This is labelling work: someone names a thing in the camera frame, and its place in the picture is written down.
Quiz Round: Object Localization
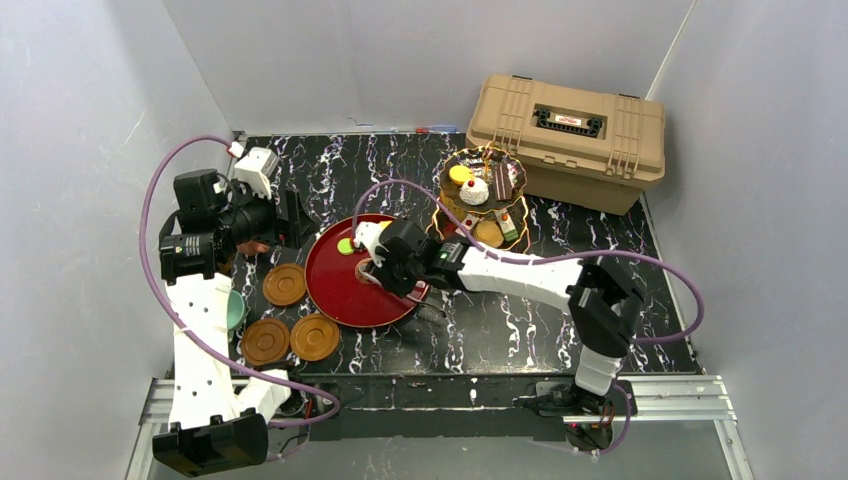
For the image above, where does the green macaron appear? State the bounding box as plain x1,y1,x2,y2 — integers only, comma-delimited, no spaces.
336,237,355,256

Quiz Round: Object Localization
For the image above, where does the dark red round tray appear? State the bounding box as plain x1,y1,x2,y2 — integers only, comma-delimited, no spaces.
305,218,430,328

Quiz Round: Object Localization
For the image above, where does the large brown cookie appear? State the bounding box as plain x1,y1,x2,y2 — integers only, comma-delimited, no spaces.
439,192,467,221

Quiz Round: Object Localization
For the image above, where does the wooden coaster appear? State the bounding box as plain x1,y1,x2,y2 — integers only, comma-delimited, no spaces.
262,263,307,307
290,314,340,362
240,318,290,366

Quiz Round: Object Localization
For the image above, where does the orange muffin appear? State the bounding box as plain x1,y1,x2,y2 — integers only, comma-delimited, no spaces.
472,220,504,249

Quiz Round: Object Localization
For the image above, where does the white cream puff with cherry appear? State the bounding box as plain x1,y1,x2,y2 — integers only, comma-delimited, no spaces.
459,177,490,206

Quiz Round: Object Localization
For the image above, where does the mint green cup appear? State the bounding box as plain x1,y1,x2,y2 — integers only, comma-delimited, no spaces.
226,290,247,331

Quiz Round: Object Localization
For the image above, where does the three-tier glass cake stand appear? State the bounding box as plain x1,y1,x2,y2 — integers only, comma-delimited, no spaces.
428,143,530,252

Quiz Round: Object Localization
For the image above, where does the small decorated white cake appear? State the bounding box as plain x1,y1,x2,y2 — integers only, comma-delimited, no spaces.
497,209,519,242

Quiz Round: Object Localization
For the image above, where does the chocolate layered cake slice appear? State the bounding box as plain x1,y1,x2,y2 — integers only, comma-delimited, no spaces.
492,163,514,202

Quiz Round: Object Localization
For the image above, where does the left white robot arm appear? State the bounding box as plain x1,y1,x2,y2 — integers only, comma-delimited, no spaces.
152,167,315,477

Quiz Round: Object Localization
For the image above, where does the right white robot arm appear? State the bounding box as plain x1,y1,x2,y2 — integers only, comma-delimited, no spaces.
354,219,645,397

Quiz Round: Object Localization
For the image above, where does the tan plastic toolbox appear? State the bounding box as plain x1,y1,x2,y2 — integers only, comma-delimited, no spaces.
466,74,666,216

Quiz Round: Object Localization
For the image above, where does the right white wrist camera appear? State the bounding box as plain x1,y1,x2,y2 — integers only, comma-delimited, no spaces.
353,222,388,268

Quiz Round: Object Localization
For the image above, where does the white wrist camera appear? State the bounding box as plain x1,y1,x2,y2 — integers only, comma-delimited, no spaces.
234,147,279,200
353,222,388,268

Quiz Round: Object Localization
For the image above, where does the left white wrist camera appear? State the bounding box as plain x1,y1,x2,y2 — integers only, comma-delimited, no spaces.
234,147,279,200

